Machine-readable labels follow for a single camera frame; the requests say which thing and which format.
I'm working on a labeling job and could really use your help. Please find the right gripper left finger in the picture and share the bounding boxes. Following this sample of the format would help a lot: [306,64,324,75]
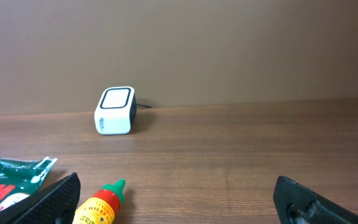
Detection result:
[0,172,81,224]

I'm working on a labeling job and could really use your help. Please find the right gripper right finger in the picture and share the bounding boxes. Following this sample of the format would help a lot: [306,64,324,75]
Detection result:
[273,176,358,224]

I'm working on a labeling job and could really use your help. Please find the red sriracha sauce bottle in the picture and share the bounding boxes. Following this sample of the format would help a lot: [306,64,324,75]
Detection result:
[73,179,126,224]

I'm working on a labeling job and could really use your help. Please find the green 3M gloves packet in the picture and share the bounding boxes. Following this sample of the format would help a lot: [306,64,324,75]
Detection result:
[0,157,57,211]

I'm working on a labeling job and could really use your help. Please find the white barcode scanner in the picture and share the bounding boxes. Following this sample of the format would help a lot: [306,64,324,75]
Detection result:
[94,86,137,135]

